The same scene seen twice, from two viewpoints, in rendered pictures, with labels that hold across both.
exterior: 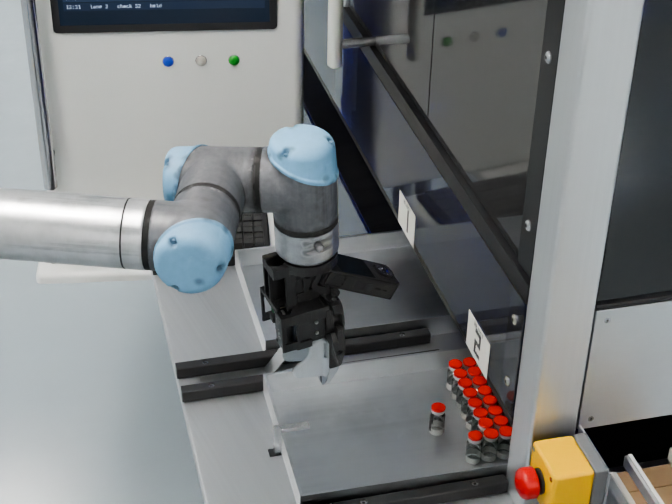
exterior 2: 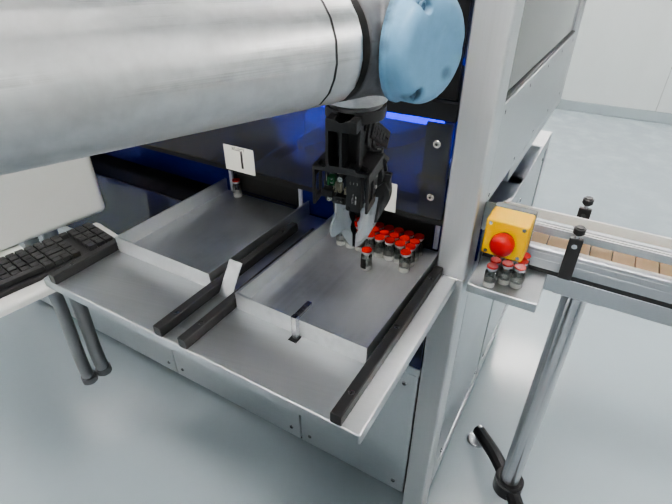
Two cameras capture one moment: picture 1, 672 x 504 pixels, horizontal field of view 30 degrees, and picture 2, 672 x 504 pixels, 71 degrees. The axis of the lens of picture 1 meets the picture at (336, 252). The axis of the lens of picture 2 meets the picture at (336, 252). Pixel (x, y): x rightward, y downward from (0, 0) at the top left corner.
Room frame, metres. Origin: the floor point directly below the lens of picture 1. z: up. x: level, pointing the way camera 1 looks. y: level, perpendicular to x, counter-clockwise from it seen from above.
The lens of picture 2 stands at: (0.87, 0.43, 1.42)
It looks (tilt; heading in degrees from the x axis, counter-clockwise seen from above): 33 degrees down; 315
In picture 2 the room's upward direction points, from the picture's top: straight up
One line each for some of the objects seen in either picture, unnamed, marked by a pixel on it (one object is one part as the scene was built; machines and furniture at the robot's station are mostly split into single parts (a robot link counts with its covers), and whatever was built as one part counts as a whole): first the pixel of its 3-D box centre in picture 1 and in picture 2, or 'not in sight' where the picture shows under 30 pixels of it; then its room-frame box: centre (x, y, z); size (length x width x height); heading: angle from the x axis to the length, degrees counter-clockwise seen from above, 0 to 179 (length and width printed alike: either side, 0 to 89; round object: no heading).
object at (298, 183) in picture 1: (301, 179); not in sight; (1.23, 0.04, 1.37); 0.09 x 0.08 x 0.11; 86
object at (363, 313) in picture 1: (351, 288); (219, 224); (1.70, -0.03, 0.90); 0.34 x 0.26 x 0.04; 105
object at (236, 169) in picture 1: (213, 186); not in sight; (1.22, 0.14, 1.37); 0.11 x 0.11 x 0.08; 86
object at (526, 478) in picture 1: (531, 482); (502, 243); (1.15, -0.25, 0.99); 0.04 x 0.04 x 0.04; 15
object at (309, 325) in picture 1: (303, 292); (352, 153); (1.23, 0.04, 1.21); 0.09 x 0.08 x 0.12; 114
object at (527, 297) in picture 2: not in sight; (508, 278); (1.15, -0.34, 0.87); 0.14 x 0.13 x 0.02; 105
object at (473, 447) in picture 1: (474, 447); (404, 261); (1.31, -0.20, 0.90); 0.02 x 0.02 x 0.05
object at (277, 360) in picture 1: (246, 362); (211, 293); (1.48, 0.13, 0.91); 0.14 x 0.03 x 0.06; 105
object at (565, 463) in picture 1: (565, 476); (508, 231); (1.16, -0.29, 0.99); 0.08 x 0.07 x 0.07; 105
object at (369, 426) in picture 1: (397, 423); (347, 274); (1.36, -0.09, 0.90); 0.34 x 0.26 x 0.04; 104
